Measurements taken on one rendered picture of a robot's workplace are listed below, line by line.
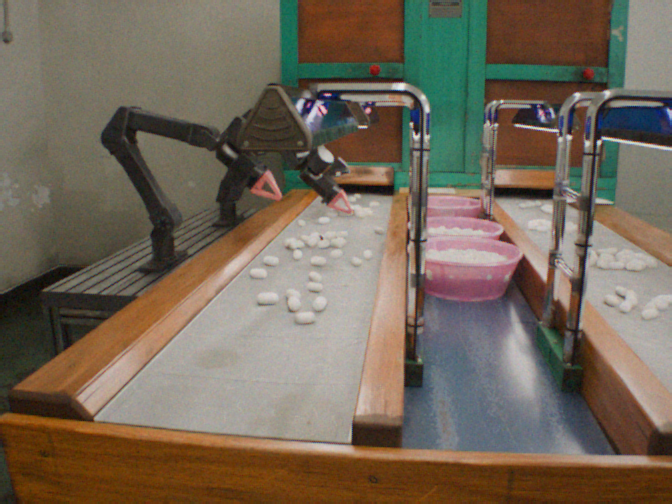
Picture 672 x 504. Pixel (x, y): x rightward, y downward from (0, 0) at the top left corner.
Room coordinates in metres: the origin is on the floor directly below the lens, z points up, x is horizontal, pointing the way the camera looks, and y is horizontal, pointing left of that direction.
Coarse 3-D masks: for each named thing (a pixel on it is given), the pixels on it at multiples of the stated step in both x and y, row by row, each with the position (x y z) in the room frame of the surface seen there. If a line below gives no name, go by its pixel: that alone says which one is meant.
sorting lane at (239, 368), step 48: (384, 240) 1.52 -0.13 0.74; (240, 288) 1.09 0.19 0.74; (288, 288) 1.09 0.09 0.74; (336, 288) 1.09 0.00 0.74; (192, 336) 0.84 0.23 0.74; (240, 336) 0.84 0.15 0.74; (288, 336) 0.84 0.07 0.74; (336, 336) 0.84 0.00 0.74; (144, 384) 0.67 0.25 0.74; (192, 384) 0.68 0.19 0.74; (240, 384) 0.68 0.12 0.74; (288, 384) 0.68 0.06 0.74; (336, 384) 0.68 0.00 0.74; (192, 432) 0.56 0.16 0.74; (240, 432) 0.56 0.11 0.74; (288, 432) 0.56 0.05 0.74; (336, 432) 0.56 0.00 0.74
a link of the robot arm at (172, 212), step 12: (132, 132) 1.59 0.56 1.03; (132, 144) 1.56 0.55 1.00; (120, 156) 1.53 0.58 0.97; (132, 156) 1.53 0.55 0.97; (132, 168) 1.54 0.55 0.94; (144, 168) 1.55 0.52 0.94; (132, 180) 1.54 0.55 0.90; (144, 180) 1.53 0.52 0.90; (144, 192) 1.53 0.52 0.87; (156, 192) 1.53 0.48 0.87; (156, 204) 1.52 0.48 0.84; (168, 204) 1.55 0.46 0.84; (156, 216) 1.52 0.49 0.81; (168, 216) 1.52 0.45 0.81; (180, 216) 1.57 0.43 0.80; (168, 228) 1.52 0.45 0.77
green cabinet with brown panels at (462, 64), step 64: (320, 0) 2.39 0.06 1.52; (384, 0) 2.36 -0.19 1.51; (512, 0) 2.30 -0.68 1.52; (576, 0) 2.27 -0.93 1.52; (320, 64) 2.38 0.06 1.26; (384, 64) 2.35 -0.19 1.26; (448, 64) 2.33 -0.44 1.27; (512, 64) 2.29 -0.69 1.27; (576, 64) 2.27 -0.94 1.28; (384, 128) 2.36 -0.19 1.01; (448, 128) 2.32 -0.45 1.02; (512, 128) 2.30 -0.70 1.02
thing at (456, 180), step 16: (288, 176) 2.39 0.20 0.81; (400, 176) 2.34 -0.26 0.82; (432, 176) 2.32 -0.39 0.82; (448, 176) 2.31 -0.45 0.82; (464, 176) 2.31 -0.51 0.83; (480, 176) 2.30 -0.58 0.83; (576, 176) 2.25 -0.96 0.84; (352, 192) 2.45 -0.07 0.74; (368, 192) 2.45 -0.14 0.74; (384, 192) 2.45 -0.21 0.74; (496, 192) 2.44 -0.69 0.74; (512, 192) 2.43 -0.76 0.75; (528, 192) 2.42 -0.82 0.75; (544, 192) 2.41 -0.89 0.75; (608, 192) 2.24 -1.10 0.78
